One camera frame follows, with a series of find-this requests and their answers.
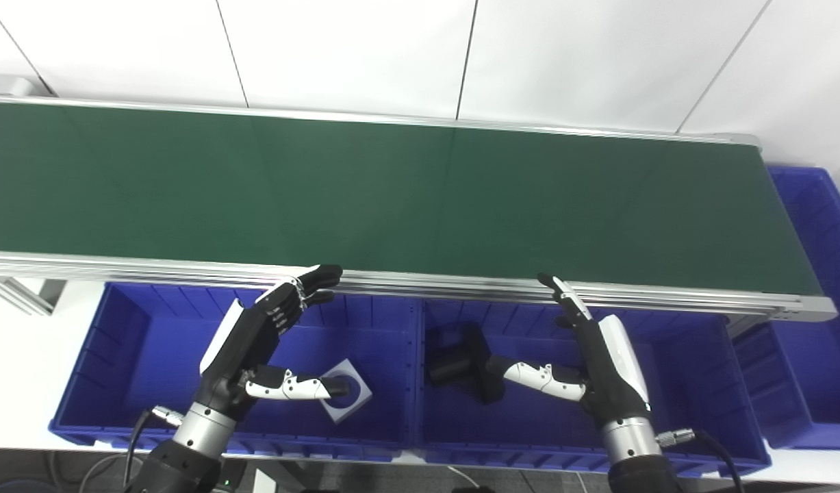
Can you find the green conveyor belt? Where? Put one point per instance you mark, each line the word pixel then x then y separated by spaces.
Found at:
pixel 461 284
pixel 392 192

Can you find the grey conveyor motor housing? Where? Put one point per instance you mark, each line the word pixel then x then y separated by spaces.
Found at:
pixel 9 83

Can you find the grey square part with hole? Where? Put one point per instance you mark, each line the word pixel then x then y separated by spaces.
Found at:
pixel 351 409

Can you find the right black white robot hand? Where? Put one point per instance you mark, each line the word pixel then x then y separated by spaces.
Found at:
pixel 615 376

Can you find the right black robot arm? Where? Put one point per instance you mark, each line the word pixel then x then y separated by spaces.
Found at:
pixel 639 465

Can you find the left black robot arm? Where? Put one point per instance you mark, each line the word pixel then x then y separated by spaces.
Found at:
pixel 180 465

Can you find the aluminium conveyor leg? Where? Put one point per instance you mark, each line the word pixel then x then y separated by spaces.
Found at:
pixel 16 294

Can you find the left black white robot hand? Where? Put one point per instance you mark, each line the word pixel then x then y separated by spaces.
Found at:
pixel 242 342

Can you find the blue plastic bin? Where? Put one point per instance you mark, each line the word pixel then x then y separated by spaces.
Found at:
pixel 803 370
pixel 139 356
pixel 693 397

